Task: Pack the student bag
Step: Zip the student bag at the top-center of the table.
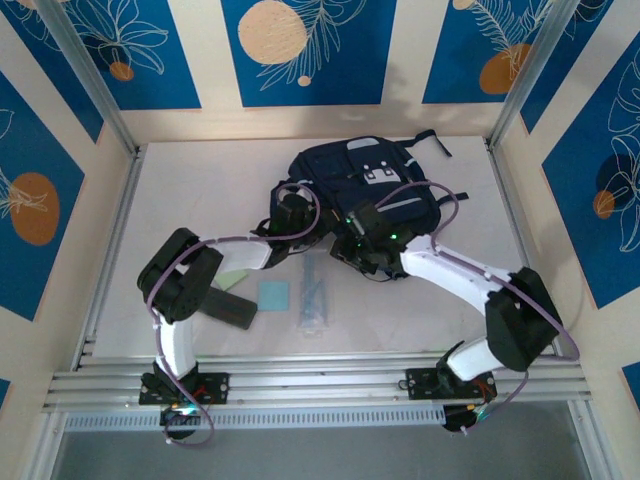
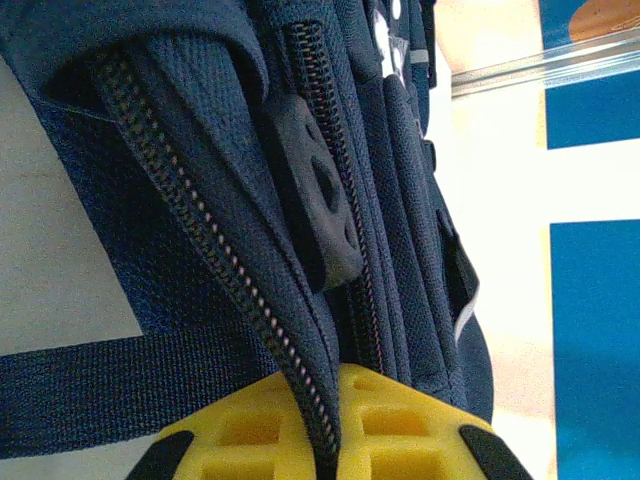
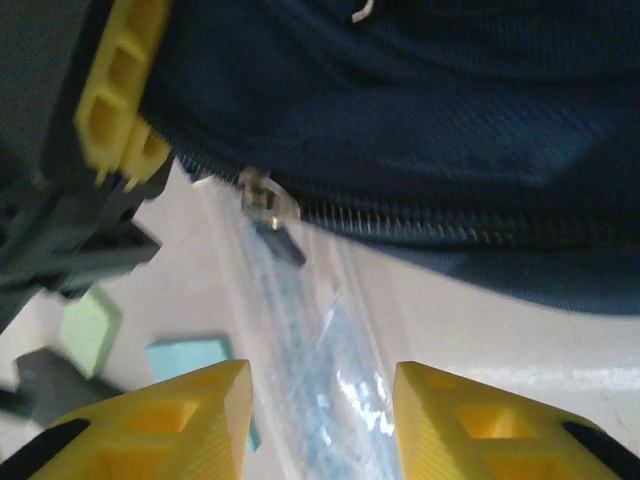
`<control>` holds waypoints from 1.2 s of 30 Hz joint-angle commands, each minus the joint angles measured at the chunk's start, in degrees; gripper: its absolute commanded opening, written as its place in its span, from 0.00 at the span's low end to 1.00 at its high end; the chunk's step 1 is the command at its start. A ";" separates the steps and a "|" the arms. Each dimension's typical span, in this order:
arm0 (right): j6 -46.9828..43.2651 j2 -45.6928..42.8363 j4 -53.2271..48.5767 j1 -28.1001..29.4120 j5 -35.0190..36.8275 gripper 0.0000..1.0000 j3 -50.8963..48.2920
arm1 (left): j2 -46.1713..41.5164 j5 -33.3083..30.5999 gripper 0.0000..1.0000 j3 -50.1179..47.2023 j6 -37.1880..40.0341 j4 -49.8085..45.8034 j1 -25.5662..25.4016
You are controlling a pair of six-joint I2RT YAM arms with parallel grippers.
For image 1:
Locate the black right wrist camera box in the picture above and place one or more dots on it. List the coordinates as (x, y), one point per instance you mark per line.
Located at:
(367, 215)

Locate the clear packet of pens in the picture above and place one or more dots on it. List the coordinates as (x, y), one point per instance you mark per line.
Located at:
(315, 300)

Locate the black pencil case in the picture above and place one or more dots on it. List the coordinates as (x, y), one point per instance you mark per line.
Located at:
(232, 310)

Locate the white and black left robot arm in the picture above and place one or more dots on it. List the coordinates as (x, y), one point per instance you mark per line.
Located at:
(185, 280)

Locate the aluminium frame post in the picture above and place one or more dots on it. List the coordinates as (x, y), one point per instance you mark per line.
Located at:
(90, 75)
(534, 75)

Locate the black base controller board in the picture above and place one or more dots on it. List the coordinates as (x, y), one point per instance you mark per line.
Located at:
(177, 422)
(462, 420)

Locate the blue sticky note pad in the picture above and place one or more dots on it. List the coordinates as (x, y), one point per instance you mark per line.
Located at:
(273, 296)

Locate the green sticky note pad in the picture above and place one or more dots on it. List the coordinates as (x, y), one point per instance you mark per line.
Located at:
(234, 279)

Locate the aluminium table side rail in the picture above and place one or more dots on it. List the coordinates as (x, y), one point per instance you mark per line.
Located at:
(505, 185)
(107, 260)

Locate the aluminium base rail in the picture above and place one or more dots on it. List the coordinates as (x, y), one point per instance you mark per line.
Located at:
(320, 380)

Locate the navy blue backpack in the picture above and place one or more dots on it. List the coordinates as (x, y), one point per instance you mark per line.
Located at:
(330, 165)

